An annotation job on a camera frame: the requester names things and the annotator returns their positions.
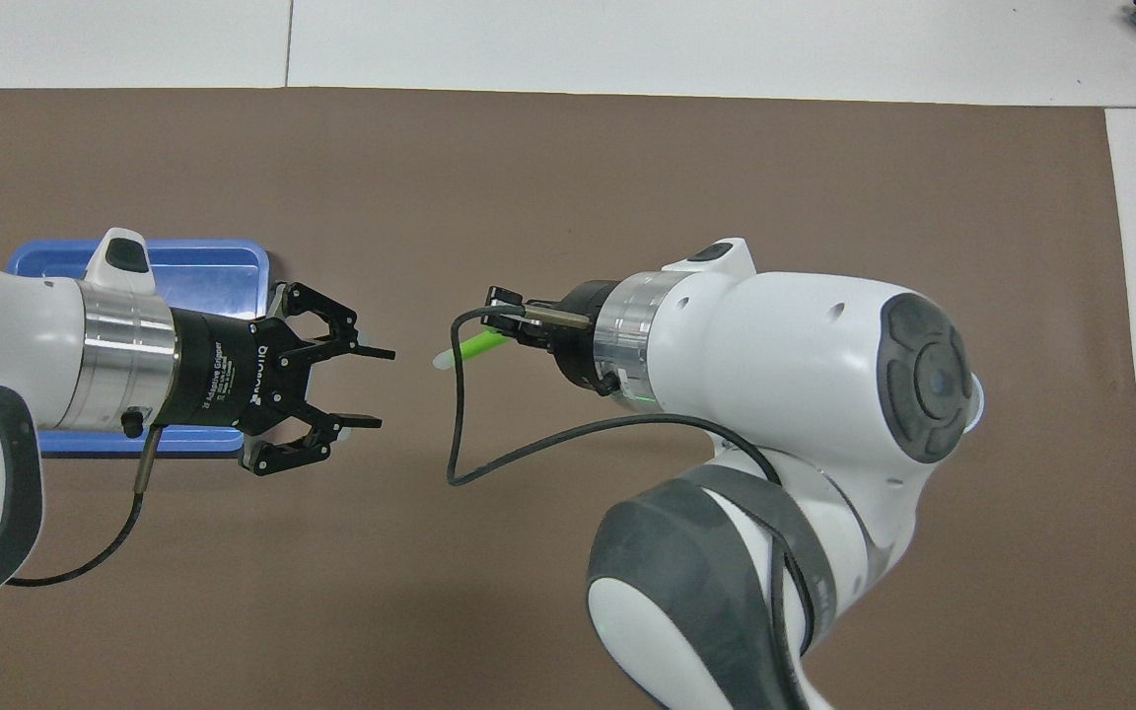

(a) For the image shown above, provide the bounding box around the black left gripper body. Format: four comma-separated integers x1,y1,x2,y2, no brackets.
168,311,323,432

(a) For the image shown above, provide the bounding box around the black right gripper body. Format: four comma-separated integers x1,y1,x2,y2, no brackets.
548,281,620,397

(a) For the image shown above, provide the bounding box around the green marker pen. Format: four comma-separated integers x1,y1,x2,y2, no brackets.
433,330,510,371

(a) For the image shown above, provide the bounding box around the blue plastic tray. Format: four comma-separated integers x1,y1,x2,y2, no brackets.
6,240,271,457

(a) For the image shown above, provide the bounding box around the brown table mat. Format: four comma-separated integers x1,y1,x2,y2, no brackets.
0,87,1136,710

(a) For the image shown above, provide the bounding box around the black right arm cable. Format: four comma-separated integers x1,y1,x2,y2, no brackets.
447,306,820,657

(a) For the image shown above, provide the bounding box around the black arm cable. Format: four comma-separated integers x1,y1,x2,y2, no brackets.
447,306,820,657
6,406,160,588

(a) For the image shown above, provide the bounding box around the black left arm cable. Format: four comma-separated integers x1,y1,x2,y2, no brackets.
6,406,160,588

